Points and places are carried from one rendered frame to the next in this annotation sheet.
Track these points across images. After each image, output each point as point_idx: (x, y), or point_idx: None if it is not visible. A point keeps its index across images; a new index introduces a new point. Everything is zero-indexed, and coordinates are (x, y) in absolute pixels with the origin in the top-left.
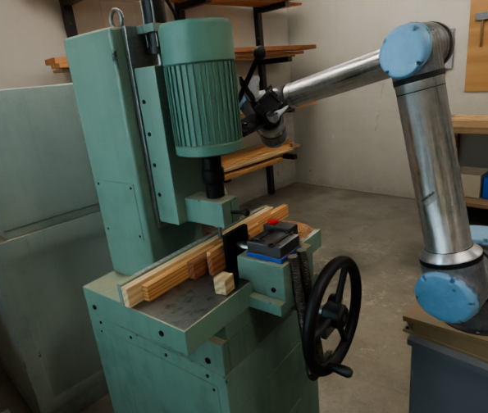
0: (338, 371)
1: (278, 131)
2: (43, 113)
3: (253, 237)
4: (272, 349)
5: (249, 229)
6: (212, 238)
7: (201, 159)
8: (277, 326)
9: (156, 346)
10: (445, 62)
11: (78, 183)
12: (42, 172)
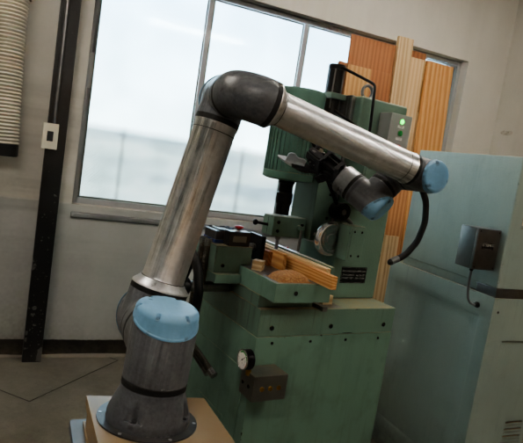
0: None
1: (333, 188)
2: (453, 175)
3: (277, 260)
4: (219, 326)
5: (276, 251)
6: (278, 248)
7: (313, 194)
8: (226, 315)
9: None
10: (219, 108)
11: (452, 246)
12: (435, 223)
